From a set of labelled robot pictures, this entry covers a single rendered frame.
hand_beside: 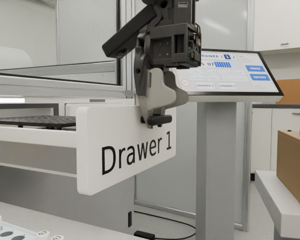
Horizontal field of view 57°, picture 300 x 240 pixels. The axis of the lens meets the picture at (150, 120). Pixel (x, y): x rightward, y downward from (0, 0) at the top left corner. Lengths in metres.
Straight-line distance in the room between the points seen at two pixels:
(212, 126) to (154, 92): 0.96
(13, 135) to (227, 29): 1.88
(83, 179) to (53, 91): 0.44
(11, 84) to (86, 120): 0.37
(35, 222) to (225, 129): 1.09
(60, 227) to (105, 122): 0.16
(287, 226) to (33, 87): 0.61
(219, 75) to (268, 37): 2.47
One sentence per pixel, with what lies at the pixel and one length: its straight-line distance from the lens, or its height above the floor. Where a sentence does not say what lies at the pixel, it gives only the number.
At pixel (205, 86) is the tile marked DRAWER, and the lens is 1.26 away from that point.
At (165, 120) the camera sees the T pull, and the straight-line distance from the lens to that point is 0.45.
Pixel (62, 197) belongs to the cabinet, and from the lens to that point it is 0.83.
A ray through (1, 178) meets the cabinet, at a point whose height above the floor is 0.77.
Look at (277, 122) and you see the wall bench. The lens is 3.33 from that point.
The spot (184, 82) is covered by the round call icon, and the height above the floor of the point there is 1.02.
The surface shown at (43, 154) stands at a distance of 0.42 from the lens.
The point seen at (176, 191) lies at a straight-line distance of 2.38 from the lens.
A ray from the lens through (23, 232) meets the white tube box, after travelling 0.35.
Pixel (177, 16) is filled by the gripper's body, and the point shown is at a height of 1.06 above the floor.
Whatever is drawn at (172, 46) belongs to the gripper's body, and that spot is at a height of 1.01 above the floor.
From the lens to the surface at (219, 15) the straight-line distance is 2.22.
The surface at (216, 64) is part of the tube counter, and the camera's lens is 1.39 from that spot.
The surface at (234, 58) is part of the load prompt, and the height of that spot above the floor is 1.15.
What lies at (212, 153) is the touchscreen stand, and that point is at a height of 0.69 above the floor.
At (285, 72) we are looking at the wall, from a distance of 4.04.
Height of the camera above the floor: 0.94
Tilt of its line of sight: 4 degrees down
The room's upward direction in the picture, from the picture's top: straight up
